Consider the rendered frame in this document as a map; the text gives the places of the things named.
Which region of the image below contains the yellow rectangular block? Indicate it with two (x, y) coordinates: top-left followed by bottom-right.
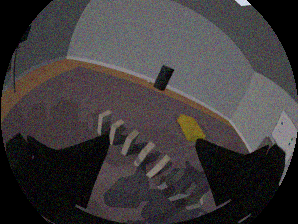
(178, 115), (206, 143)

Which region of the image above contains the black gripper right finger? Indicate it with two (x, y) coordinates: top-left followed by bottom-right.
(196, 139), (269, 206)

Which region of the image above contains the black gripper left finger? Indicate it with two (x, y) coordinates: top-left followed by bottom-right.
(27, 133), (110, 209)

